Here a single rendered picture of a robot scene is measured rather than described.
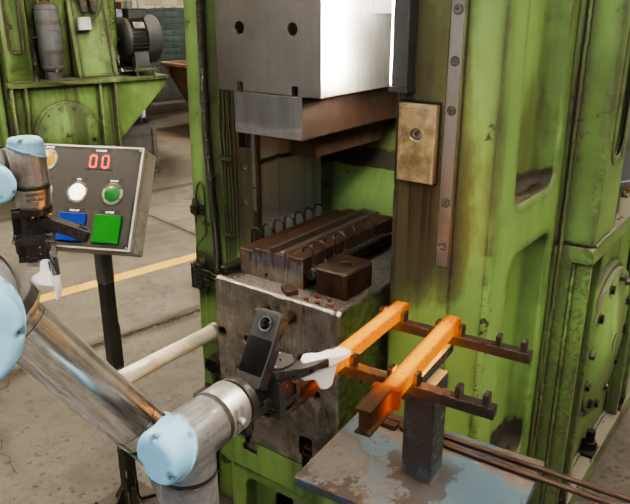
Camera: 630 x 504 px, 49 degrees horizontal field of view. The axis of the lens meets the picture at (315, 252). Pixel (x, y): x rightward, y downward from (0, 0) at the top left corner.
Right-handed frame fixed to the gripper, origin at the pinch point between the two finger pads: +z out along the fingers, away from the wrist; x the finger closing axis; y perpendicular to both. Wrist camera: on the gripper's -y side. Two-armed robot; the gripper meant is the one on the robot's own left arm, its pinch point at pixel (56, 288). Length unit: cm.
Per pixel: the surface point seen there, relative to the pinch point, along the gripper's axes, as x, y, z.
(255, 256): 9.3, -45.9, -3.1
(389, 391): 80, -39, -5
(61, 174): -31.8, -8.0, -19.3
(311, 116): 21, -56, -38
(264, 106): 13, -48, -40
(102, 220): -17.9, -14.9, -9.4
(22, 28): -452, -42, -43
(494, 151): 50, -83, -33
